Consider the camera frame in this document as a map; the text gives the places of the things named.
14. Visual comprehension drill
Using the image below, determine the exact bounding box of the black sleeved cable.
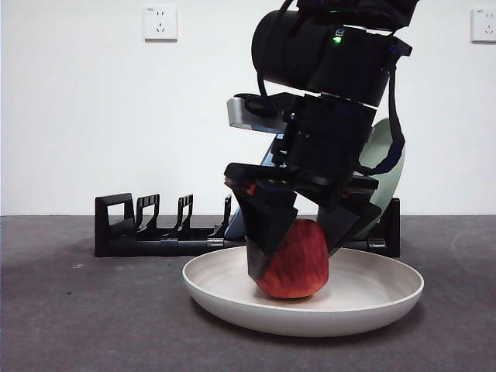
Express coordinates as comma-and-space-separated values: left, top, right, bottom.
358, 38, 412, 176

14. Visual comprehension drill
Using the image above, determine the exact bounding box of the black plate rack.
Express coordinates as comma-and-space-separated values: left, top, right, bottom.
95, 192, 401, 258

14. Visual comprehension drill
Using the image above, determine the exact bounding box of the white wall socket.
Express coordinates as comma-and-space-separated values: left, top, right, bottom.
143, 5, 178, 42
470, 6, 496, 43

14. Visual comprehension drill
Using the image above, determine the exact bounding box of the green plate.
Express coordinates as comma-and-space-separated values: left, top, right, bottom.
358, 118, 407, 239

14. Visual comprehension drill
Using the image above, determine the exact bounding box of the red apple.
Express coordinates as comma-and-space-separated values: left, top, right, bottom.
253, 218, 330, 300

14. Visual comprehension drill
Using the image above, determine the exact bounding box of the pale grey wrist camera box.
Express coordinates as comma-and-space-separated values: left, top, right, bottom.
226, 92, 290, 135

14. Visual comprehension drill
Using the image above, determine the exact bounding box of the pale yellow plate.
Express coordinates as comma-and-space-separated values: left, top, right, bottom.
181, 244, 425, 338

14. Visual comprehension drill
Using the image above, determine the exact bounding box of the thin black cable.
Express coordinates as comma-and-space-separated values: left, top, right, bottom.
255, 0, 295, 102

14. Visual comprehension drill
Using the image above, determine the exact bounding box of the blue plate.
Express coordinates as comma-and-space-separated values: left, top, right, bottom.
223, 133, 290, 239

